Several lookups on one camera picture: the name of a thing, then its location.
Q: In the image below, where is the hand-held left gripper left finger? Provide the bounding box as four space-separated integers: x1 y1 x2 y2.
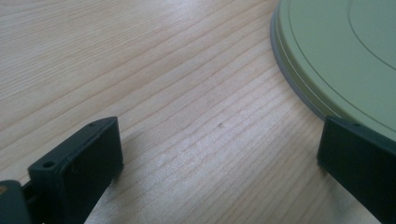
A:
27 116 124 224

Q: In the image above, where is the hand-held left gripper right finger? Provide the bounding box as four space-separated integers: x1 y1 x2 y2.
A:
317 116 396 224

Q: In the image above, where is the green round plate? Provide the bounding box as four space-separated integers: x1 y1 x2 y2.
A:
269 7 332 123
275 0 396 143

